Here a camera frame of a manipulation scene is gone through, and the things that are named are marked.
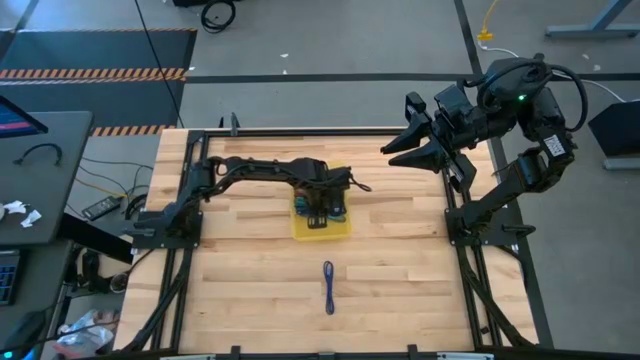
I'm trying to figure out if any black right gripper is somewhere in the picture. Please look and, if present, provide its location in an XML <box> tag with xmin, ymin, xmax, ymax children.
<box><xmin>379</xmin><ymin>92</ymin><xmax>489</xmax><ymax>194</ymax></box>

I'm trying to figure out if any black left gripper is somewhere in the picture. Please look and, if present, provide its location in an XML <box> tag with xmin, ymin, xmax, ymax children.
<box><xmin>293</xmin><ymin>167</ymin><xmax>354</xmax><ymax>232</ymax></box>

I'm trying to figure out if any yellow plastic bin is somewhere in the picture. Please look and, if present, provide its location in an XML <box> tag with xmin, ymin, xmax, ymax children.
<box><xmin>289</xmin><ymin>159</ymin><xmax>353</xmax><ymax>243</ymax></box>

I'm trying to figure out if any black table clamp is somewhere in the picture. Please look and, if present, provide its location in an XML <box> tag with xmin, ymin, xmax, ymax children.
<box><xmin>218</xmin><ymin>112</ymin><xmax>242</xmax><ymax>137</ymax></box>

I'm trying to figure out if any black floor box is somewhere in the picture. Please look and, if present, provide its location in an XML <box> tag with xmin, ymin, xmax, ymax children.
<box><xmin>587</xmin><ymin>99</ymin><xmax>640</xmax><ymax>171</ymax></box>

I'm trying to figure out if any blue-grey legged workbench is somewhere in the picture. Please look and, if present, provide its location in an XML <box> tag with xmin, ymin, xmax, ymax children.
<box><xmin>544</xmin><ymin>0</ymin><xmax>640</xmax><ymax>40</ymax></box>

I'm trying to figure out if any black power adapter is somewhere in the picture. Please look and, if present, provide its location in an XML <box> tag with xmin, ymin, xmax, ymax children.
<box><xmin>81</xmin><ymin>194</ymin><xmax>125</xmax><ymax>222</ymax></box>

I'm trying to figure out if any black hazard-striped floor mat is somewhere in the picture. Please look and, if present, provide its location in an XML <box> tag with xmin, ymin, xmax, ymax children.
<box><xmin>0</xmin><ymin>28</ymin><xmax>199</xmax><ymax>139</ymax></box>

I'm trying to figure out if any clear plastic bag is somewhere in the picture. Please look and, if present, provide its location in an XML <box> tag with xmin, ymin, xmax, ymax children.
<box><xmin>54</xmin><ymin>308</ymin><xmax>121</xmax><ymax>359</ymax></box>

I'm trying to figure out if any grey side desk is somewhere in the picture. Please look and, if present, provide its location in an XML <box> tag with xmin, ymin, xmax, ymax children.
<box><xmin>0</xmin><ymin>110</ymin><xmax>95</xmax><ymax>246</ymax></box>

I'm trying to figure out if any crumpled white paper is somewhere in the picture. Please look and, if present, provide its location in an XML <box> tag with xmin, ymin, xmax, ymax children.
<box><xmin>20</xmin><ymin>209</ymin><xmax>44</xmax><ymax>229</ymax></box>
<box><xmin>2</xmin><ymin>199</ymin><xmax>30</xmax><ymax>216</ymax></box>

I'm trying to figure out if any computer monitor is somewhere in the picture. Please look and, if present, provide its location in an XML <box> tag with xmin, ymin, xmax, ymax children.
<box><xmin>0</xmin><ymin>94</ymin><xmax>50</xmax><ymax>140</ymax></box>

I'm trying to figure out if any black keyboard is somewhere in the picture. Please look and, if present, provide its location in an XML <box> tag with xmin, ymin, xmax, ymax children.
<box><xmin>0</xmin><ymin>248</ymin><xmax>24</xmax><ymax>307</ymax></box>

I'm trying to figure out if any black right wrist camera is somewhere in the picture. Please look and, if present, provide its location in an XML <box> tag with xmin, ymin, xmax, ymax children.
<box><xmin>433</xmin><ymin>83</ymin><xmax>475</xmax><ymax>124</ymax></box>

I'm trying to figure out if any black aluminium table frame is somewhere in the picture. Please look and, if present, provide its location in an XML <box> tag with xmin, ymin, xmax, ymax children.
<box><xmin>113</xmin><ymin>127</ymin><xmax>556</xmax><ymax>360</ymax></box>

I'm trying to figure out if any white floor cable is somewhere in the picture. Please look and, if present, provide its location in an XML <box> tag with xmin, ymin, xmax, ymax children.
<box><xmin>478</xmin><ymin>42</ymin><xmax>626</xmax><ymax>104</ymax></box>

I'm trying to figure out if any yellow extension cord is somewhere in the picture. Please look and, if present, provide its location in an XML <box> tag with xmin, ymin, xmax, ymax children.
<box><xmin>476</xmin><ymin>0</ymin><xmax>501</xmax><ymax>43</ymax></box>

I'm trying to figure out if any coiled black cable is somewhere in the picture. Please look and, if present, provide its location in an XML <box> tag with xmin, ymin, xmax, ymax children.
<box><xmin>199</xmin><ymin>0</ymin><xmax>237</xmax><ymax>35</ymax></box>

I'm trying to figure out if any thin black hanging cable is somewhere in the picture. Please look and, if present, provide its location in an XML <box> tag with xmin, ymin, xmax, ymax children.
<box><xmin>133</xmin><ymin>0</ymin><xmax>185</xmax><ymax>130</ymax></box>

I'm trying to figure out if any short black curved cable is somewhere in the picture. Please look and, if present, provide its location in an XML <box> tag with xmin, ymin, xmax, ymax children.
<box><xmin>13</xmin><ymin>142</ymin><xmax>64</xmax><ymax>168</ymax></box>

